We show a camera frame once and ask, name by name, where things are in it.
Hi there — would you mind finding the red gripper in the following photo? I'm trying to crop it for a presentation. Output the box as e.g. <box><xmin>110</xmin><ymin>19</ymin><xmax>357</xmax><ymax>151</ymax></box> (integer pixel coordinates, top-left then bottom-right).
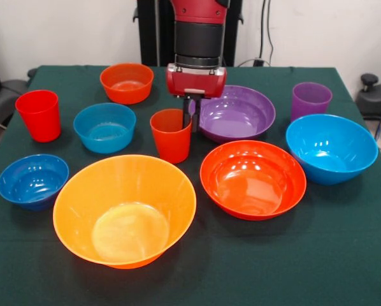
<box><xmin>165</xmin><ymin>64</ymin><xmax>228</xmax><ymax>133</ymax></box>

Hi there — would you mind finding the orange cup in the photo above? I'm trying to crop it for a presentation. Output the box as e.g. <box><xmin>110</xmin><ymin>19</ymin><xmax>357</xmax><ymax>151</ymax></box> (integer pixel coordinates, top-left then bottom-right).
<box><xmin>149</xmin><ymin>108</ymin><xmax>192</xmax><ymax>164</ymax></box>

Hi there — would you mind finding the purple bowl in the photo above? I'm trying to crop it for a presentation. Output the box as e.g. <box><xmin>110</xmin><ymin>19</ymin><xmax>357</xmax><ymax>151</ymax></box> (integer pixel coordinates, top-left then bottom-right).
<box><xmin>195</xmin><ymin>85</ymin><xmax>277</xmax><ymax>143</ymax></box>

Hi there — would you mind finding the small light blue bowl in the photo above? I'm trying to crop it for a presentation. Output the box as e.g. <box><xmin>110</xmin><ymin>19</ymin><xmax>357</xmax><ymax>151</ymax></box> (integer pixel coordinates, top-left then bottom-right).
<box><xmin>73</xmin><ymin>102</ymin><xmax>137</xmax><ymax>154</ymax></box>

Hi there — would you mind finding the small dark blue bowl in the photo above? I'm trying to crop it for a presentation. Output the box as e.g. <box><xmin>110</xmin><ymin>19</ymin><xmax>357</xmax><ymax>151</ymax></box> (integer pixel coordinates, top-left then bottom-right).
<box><xmin>0</xmin><ymin>154</ymin><xmax>70</xmax><ymax>212</ymax></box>

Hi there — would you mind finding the small orange bowl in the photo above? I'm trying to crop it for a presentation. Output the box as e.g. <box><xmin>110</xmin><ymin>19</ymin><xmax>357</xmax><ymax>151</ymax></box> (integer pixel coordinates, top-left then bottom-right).
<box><xmin>99</xmin><ymin>62</ymin><xmax>155</xmax><ymax>105</ymax></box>

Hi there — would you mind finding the wide orange bowl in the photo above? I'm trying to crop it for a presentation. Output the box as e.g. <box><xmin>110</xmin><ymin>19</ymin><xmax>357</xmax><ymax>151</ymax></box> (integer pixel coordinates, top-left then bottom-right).
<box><xmin>199</xmin><ymin>140</ymin><xmax>307</xmax><ymax>221</ymax></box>

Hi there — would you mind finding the large yellow bowl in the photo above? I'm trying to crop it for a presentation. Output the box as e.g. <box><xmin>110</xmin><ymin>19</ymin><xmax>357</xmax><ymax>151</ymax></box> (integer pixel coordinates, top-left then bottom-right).
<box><xmin>52</xmin><ymin>154</ymin><xmax>198</xmax><ymax>270</ymax></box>

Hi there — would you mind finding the purple cup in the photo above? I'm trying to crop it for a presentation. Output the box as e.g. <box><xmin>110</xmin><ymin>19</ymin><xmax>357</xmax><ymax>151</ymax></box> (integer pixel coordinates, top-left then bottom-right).
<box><xmin>291</xmin><ymin>82</ymin><xmax>333</xmax><ymax>124</ymax></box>

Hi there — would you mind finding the large light blue bowl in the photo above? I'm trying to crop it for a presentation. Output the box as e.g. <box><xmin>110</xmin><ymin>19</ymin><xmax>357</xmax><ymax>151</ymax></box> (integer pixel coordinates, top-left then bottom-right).
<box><xmin>285</xmin><ymin>113</ymin><xmax>379</xmax><ymax>186</ymax></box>

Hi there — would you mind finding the red cup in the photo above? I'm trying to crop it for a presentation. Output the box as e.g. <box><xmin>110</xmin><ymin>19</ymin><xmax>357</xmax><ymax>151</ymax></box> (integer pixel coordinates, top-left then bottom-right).
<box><xmin>15</xmin><ymin>89</ymin><xmax>62</xmax><ymax>143</ymax></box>

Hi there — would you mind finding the dark green table cloth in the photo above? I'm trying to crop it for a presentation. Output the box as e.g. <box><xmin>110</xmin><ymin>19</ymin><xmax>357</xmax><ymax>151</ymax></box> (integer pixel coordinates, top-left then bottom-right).
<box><xmin>0</xmin><ymin>65</ymin><xmax>381</xmax><ymax>306</ymax></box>

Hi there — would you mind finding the black office chair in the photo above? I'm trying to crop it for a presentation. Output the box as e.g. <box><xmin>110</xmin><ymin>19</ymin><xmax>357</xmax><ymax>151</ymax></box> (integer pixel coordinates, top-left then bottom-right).
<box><xmin>0</xmin><ymin>40</ymin><xmax>31</xmax><ymax>128</ymax></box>

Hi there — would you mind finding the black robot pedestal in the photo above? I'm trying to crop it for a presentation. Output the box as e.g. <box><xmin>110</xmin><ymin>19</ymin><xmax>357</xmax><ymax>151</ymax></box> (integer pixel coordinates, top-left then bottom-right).
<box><xmin>133</xmin><ymin>0</ymin><xmax>242</xmax><ymax>68</ymax></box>

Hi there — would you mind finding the black wall cable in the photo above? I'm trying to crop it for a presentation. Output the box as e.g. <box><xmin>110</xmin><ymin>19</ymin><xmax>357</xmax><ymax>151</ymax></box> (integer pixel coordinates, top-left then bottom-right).
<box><xmin>266</xmin><ymin>0</ymin><xmax>275</xmax><ymax>67</ymax></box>
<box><xmin>259</xmin><ymin>0</ymin><xmax>266</xmax><ymax>61</ymax></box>

